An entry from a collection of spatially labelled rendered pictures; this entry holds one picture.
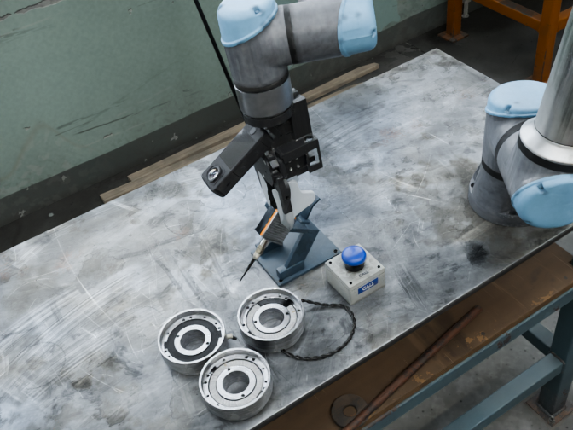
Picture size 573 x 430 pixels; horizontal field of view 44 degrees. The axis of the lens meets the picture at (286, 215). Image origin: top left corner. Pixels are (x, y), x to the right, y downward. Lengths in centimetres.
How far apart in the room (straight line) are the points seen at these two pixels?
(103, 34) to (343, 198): 145
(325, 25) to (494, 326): 78
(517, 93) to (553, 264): 50
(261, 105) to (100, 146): 187
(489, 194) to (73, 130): 177
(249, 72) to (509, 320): 80
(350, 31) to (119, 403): 64
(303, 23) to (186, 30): 184
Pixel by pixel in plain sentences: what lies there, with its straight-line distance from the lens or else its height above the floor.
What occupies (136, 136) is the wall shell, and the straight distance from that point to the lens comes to 281.
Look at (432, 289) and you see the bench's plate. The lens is 118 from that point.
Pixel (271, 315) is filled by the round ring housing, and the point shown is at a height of 81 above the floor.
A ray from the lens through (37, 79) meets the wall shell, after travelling 257.
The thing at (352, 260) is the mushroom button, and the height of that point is 87.
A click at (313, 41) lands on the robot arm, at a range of 89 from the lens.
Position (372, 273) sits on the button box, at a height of 85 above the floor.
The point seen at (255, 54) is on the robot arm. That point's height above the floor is 125.
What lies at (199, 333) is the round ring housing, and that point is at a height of 82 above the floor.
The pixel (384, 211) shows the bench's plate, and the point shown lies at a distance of 130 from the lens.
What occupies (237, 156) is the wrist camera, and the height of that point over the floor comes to 110.
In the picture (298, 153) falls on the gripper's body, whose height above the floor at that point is 108.
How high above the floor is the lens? 169
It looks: 43 degrees down
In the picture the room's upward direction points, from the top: 9 degrees counter-clockwise
